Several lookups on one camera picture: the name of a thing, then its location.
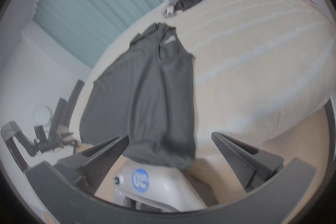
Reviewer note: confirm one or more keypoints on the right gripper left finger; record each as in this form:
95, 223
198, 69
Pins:
102, 160

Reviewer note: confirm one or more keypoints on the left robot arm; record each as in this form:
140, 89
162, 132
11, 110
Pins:
39, 144

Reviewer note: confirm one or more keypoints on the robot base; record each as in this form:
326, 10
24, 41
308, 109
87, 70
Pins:
157, 191

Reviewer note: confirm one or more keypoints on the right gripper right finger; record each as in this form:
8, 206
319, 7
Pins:
236, 157

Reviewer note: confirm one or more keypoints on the black T-shirt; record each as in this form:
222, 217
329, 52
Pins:
147, 97

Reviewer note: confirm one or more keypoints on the bed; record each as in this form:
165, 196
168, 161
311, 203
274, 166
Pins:
249, 60

